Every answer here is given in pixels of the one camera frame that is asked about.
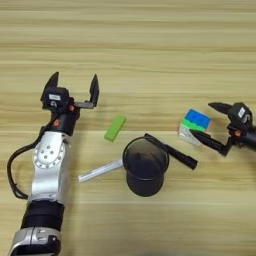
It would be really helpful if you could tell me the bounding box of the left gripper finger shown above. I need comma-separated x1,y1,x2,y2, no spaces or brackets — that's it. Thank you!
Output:
43,71,60,90
88,73,100,108

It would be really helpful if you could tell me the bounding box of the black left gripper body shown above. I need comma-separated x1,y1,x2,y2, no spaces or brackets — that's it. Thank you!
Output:
46,100,95,137

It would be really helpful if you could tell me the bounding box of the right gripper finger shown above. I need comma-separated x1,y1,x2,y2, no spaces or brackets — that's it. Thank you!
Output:
208,101,234,116
189,129,232,157

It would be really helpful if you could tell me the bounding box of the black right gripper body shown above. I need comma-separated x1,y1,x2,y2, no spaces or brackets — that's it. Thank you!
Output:
227,124,256,150

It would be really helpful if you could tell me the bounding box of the multicoloured puzzle cube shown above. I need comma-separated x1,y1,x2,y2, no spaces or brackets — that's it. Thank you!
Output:
178,108,212,147

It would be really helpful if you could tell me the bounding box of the black marker pen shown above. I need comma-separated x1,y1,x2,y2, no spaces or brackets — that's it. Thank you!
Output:
143,132,199,171

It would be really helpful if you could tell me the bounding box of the green rectangular block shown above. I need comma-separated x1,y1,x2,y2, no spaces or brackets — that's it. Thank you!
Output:
104,115,128,143

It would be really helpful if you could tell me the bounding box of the white pen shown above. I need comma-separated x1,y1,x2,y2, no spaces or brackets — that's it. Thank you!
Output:
78,159,124,183

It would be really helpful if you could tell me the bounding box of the left gripper labelled black box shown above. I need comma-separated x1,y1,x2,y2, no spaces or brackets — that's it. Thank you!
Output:
40,86,71,111

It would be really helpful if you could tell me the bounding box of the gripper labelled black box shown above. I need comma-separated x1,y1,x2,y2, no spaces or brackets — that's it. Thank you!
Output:
228,102,253,129
40,86,71,111

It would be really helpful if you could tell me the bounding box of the right gripper labelled black box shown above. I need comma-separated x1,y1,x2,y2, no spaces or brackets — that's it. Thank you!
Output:
228,102,253,129

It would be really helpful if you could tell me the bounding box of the black mesh pen cup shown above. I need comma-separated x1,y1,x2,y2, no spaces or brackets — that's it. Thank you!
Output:
122,136,170,198

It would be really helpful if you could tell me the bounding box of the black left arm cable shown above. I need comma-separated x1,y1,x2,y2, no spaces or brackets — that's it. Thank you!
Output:
6,126,48,200

